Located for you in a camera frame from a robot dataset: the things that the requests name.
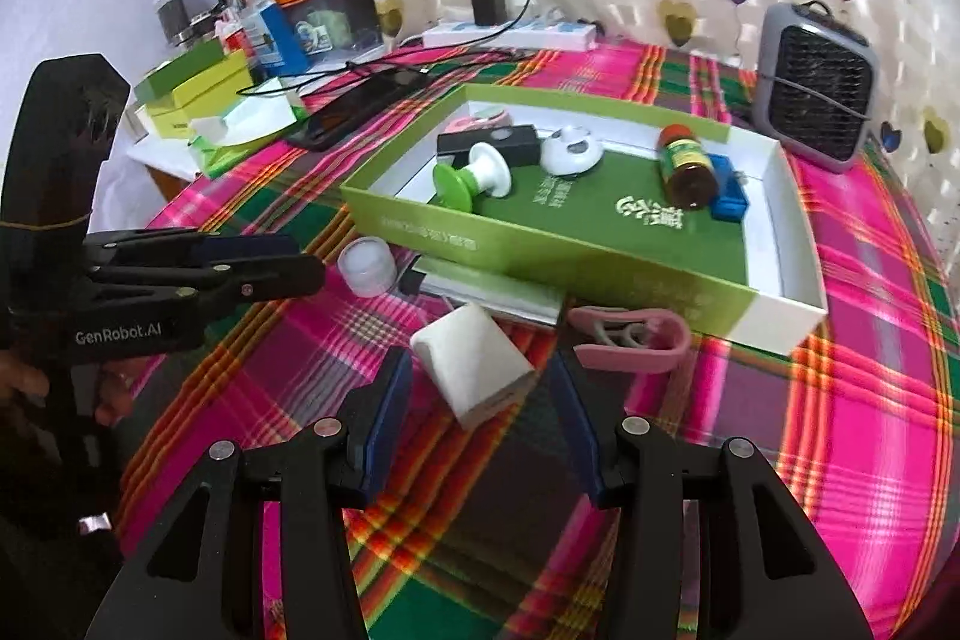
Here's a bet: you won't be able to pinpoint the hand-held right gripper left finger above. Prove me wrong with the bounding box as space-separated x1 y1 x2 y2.
86 347 415 640

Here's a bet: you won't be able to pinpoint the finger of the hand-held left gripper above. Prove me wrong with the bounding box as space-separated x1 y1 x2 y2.
84 227 302 272
86 254 328 327

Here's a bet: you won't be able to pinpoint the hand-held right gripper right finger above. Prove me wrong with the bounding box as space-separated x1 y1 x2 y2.
546 351 875 640

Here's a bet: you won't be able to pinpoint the white charger plug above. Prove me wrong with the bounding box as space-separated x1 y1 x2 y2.
409 302 536 431

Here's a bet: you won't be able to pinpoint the green cardboard box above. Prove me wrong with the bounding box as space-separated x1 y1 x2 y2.
339 83 828 356

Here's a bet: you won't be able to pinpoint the pink clip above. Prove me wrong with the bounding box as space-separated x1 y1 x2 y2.
568 307 692 375
448 110 512 137

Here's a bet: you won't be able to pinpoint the white round gadget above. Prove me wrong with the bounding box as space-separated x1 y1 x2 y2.
538 125 602 178

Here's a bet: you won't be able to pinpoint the brown bottle red cap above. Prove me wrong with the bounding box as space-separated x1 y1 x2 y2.
658 124 715 211

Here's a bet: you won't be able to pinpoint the person's left hand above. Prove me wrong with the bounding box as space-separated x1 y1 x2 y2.
0 351 147 431

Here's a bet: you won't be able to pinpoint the white round cap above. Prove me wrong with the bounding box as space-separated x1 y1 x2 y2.
337 237 396 298

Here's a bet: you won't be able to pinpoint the green tissue pack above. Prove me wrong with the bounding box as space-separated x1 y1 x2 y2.
187 91 310 176

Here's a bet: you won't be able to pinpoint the silver power bank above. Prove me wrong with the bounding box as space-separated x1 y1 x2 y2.
411 254 565 326

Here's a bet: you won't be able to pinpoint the lime green boxes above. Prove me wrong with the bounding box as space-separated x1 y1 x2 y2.
133 40 256 140

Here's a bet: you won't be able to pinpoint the black smartphone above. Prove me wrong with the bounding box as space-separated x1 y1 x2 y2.
283 70 425 152

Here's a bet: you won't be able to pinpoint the glass jar dark contents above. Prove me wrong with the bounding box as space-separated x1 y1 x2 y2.
152 0 190 43

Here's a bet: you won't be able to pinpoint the blue carton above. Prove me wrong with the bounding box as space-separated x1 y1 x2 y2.
241 0 312 79

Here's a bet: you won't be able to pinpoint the black lighter device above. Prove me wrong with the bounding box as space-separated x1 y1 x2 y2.
436 125 541 169

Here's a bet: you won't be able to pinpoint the blue usb adapter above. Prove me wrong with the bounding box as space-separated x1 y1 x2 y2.
707 154 751 221

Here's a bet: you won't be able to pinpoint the plaid tablecloth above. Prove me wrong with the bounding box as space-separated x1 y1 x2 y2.
116 40 950 640

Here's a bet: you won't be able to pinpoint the white power strip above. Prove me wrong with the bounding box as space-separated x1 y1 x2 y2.
422 15 597 52

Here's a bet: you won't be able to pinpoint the grey desk fan heater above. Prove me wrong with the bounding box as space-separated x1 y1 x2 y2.
752 1 875 172

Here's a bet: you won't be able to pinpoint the black charging cable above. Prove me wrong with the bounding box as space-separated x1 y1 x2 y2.
236 47 537 97

